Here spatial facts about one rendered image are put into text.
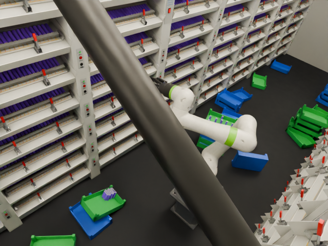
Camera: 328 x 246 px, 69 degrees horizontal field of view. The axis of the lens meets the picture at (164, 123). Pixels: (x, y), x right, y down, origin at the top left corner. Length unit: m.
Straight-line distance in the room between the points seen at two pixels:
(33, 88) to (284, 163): 2.49
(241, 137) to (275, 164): 1.49
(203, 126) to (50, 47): 0.93
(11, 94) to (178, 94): 0.88
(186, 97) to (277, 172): 1.71
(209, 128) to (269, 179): 1.42
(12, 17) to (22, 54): 0.19
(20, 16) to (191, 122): 0.97
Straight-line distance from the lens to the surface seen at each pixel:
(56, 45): 1.43
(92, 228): 2.13
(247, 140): 1.44
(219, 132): 1.41
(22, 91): 1.47
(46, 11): 1.33
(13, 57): 1.37
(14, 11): 1.31
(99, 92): 1.72
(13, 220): 2.18
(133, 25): 1.68
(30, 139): 1.73
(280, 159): 2.97
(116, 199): 2.21
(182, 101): 1.38
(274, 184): 2.71
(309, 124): 3.31
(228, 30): 2.87
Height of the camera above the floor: 1.96
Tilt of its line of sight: 44 degrees down
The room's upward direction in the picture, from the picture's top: 10 degrees clockwise
